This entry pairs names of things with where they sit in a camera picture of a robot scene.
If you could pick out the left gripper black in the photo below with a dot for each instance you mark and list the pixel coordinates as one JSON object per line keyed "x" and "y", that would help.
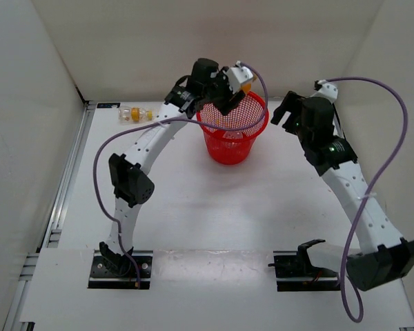
{"x": 221, "y": 76}

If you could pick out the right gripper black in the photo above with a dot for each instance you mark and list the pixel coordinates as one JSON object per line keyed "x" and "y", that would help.
{"x": 290, "y": 101}

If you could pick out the orange juice bottle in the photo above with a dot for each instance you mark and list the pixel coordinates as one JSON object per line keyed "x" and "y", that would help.
{"x": 246, "y": 87}

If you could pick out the red mesh plastic bin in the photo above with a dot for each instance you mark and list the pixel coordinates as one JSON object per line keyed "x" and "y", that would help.
{"x": 250, "y": 117}

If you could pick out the clear bottle yellow cap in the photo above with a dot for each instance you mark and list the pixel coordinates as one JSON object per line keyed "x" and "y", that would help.
{"x": 128, "y": 114}

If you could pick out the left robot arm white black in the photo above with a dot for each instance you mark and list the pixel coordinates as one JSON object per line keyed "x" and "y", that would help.
{"x": 129, "y": 172}

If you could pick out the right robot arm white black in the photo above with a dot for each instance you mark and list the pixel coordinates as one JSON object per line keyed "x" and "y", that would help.
{"x": 384, "y": 254}

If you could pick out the blue label left corner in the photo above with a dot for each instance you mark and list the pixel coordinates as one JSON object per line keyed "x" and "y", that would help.
{"x": 107, "y": 105}

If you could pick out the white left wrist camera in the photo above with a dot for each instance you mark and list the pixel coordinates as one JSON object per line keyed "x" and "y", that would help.
{"x": 238, "y": 74}

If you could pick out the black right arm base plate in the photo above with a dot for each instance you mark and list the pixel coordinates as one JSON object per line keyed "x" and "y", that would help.
{"x": 294, "y": 271}

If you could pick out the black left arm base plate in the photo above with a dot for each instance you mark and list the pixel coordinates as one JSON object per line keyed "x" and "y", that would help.
{"x": 102, "y": 276}

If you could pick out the aluminium frame rail left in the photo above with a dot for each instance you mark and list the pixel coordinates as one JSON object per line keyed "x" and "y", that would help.
{"x": 54, "y": 220}

